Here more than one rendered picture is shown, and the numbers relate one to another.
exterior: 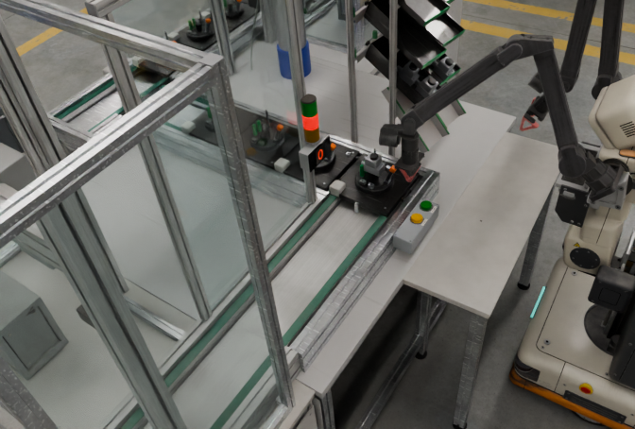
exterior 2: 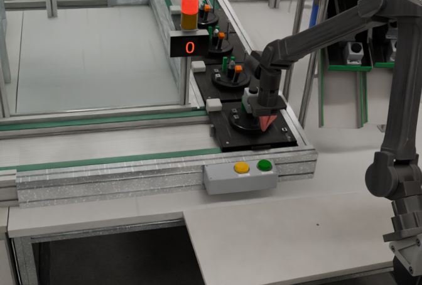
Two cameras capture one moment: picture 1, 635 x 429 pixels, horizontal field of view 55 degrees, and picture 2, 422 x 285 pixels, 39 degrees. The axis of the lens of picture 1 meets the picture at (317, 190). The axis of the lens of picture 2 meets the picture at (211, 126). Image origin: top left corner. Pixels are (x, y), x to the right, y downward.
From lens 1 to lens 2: 117 cm
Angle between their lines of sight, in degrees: 29
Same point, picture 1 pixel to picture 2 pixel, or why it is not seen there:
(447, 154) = (366, 159)
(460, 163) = not seen: hidden behind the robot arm
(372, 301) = (135, 206)
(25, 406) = not seen: outside the picture
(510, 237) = (325, 257)
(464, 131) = not seen: hidden behind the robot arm
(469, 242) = (280, 230)
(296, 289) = (88, 150)
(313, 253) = (136, 139)
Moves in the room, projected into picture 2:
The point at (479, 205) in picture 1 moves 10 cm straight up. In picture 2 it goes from (335, 213) to (341, 188)
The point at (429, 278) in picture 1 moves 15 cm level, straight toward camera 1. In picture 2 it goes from (204, 227) to (158, 248)
